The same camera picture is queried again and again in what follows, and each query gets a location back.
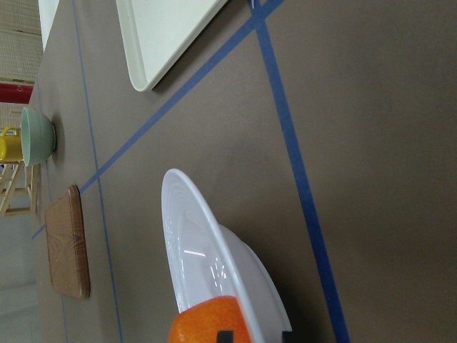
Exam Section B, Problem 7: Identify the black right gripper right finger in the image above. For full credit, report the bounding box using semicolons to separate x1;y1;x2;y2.
281;331;300;343

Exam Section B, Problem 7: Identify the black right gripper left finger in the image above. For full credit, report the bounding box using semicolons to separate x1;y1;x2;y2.
217;330;234;343

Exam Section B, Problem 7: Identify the orange fruit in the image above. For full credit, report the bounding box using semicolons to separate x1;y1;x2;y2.
168;296;252;342

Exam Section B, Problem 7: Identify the white round plate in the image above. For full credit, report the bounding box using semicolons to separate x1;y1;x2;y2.
161;169;292;342

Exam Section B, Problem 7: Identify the cream bear print tray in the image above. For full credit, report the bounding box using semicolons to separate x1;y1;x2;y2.
116;0;226;92

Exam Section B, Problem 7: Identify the wooden cutting board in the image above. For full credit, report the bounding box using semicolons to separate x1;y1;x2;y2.
45;184;91;299

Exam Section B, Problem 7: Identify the wooden dish rack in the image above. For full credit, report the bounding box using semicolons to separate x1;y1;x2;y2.
1;160;40;217

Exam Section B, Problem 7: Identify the light green bowl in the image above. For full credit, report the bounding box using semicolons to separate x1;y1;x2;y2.
21;107;57;166

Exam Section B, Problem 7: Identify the yellow mug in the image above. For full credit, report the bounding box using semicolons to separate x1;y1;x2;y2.
1;127;24;162

